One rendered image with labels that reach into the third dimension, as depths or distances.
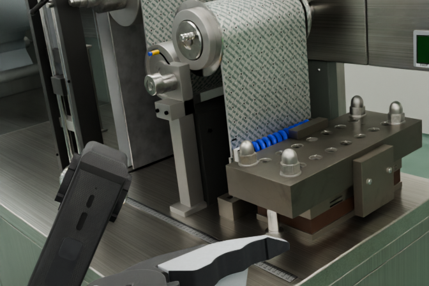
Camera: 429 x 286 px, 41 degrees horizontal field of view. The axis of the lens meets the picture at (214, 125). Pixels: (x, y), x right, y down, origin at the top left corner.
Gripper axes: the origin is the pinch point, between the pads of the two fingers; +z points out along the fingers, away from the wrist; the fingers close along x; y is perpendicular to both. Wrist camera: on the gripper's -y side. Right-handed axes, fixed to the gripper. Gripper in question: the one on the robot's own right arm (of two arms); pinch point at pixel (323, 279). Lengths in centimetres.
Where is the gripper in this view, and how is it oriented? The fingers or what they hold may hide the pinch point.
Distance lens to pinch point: 33.8
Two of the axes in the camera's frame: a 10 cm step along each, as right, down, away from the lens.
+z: 9.9, -1.4, 0.9
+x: 1.1, 1.6, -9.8
